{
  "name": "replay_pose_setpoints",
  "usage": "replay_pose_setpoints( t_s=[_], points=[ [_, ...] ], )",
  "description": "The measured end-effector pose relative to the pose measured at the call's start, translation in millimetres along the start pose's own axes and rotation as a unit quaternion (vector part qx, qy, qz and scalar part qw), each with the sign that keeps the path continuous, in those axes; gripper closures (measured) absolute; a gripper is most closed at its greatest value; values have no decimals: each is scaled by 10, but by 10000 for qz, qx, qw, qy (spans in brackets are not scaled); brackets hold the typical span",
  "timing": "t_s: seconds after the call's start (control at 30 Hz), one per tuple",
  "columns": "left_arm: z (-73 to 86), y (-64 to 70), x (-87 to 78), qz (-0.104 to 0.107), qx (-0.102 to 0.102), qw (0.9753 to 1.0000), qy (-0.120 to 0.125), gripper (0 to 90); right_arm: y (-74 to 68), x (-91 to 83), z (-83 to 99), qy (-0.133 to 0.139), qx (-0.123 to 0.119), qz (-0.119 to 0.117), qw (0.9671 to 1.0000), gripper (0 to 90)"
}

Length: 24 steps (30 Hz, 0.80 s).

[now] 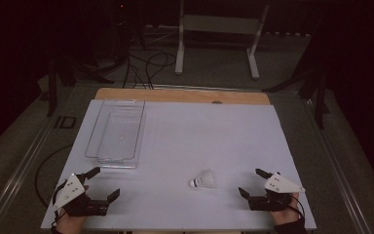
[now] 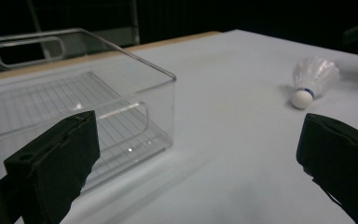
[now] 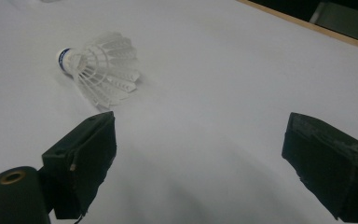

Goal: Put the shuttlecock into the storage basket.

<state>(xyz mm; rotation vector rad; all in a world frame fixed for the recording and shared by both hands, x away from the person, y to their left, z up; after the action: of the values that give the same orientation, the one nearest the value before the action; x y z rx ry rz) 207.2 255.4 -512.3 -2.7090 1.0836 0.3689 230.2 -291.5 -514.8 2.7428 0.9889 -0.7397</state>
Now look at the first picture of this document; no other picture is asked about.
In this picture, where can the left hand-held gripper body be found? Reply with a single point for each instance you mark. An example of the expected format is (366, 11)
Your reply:
(78, 204)

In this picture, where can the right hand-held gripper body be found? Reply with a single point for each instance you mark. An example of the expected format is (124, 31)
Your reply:
(272, 201)

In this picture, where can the white shuttlecock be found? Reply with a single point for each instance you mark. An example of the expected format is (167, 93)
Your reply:
(204, 180)

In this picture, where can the clear plastic tray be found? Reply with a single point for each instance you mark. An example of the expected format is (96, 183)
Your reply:
(120, 136)

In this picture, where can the person's right hand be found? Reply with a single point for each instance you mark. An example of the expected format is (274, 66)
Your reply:
(285, 216)

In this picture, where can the person's left hand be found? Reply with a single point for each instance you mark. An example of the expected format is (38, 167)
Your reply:
(71, 225)

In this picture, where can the black metal stand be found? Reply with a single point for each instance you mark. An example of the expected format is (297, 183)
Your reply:
(319, 97)
(52, 87)

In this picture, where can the wooden table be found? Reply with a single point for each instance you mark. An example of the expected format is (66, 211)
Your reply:
(181, 96)

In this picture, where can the white metal stand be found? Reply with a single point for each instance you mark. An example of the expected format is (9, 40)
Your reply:
(217, 24)

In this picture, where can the black rectangular floor frame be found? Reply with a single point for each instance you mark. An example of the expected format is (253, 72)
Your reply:
(65, 122)

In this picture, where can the metal floor rail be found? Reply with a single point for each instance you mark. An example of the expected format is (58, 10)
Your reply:
(19, 162)
(334, 162)

